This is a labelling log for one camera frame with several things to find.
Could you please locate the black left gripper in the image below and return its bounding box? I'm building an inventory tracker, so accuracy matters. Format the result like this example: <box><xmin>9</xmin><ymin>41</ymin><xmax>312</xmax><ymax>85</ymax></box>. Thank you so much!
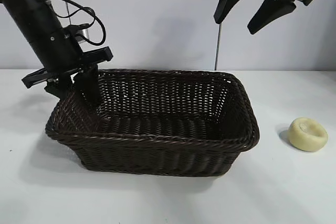
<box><xmin>21</xmin><ymin>26</ymin><xmax>114</xmax><ymax>105</ymax></box>

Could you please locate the dark brown woven wicker basket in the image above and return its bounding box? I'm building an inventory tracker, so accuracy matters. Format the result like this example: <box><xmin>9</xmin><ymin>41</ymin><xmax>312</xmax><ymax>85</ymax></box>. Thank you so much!
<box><xmin>45</xmin><ymin>68</ymin><xmax>260</xmax><ymax>179</ymax></box>

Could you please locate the pale yellow egg yolk pastry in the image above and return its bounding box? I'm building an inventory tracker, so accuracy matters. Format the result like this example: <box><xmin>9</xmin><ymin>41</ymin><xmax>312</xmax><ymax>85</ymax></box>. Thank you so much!
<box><xmin>287</xmin><ymin>117</ymin><xmax>329</xmax><ymax>153</ymax></box>

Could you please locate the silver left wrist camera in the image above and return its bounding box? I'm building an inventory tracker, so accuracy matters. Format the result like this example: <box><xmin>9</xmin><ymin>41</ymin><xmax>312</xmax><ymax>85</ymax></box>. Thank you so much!
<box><xmin>62</xmin><ymin>23</ymin><xmax>91</xmax><ymax>45</ymax></box>

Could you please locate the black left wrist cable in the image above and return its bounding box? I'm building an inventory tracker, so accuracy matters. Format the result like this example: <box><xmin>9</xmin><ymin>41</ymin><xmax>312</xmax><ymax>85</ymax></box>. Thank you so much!
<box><xmin>44</xmin><ymin>0</ymin><xmax>106</xmax><ymax>46</ymax></box>
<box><xmin>54</xmin><ymin>6</ymin><xmax>97</xmax><ymax>29</ymax></box>

